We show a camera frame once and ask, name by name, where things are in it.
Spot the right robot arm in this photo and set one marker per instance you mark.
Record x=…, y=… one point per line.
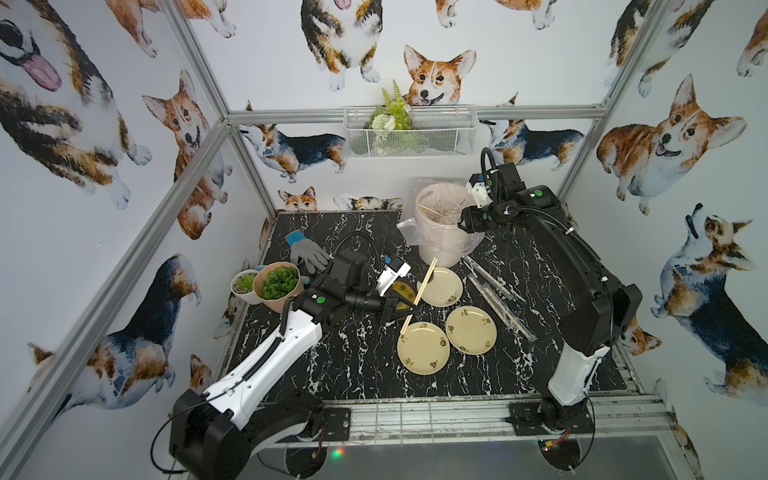
x=603, y=305

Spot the clear plastic bin liner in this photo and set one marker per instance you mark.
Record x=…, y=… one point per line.
x=408, y=226

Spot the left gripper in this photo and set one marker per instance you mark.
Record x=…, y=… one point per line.
x=387, y=301

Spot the grey blue work glove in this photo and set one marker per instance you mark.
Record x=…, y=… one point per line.
x=302, y=249

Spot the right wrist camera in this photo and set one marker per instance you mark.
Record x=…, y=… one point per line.
x=479, y=193

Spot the bare wooden chopsticks pair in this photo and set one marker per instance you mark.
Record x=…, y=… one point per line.
x=419, y=295

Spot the aluminium front rail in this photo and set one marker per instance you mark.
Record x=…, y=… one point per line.
x=456, y=420

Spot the wrapped chopsticks pack far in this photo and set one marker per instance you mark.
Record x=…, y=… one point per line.
x=499, y=285

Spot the cream plate front left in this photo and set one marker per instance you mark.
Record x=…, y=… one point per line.
x=423, y=348

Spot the artificial fern with flower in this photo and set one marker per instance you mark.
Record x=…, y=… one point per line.
x=392, y=116

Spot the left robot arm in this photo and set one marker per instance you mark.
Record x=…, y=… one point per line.
x=214, y=434

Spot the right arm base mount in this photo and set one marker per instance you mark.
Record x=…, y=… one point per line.
x=548, y=417

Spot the white wire wall basket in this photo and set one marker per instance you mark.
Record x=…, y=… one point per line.
x=437, y=132

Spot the cream plate front right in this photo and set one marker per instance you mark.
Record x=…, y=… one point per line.
x=471, y=330

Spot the wrapped chopsticks pack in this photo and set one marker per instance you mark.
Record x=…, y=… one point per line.
x=501, y=309
x=499, y=285

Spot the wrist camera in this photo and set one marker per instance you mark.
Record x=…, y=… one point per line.
x=394, y=269
x=479, y=193

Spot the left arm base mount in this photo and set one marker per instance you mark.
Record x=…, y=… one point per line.
x=328, y=424

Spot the cream plate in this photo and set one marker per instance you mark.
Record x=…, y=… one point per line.
x=471, y=330
x=444, y=288
x=423, y=348

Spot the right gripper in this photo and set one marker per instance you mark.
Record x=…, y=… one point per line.
x=470, y=220

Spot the pink trash bin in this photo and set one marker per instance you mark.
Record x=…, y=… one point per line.
x=438, y=211

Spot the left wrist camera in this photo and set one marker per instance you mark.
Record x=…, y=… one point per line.
x=394, y=269

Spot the wrapped chopsticks pack near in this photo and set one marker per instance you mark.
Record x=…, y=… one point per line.
x=501, y=309

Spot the dark yellow patterned plate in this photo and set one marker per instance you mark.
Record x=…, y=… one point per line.
x=405, y=291

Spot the white pot green plant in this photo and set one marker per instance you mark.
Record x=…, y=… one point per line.
x=242, y=286

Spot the cream plate back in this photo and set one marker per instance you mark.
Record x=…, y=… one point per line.
x=444, y=288

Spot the brown pot green plant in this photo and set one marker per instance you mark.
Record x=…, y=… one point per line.
x=276, y=283

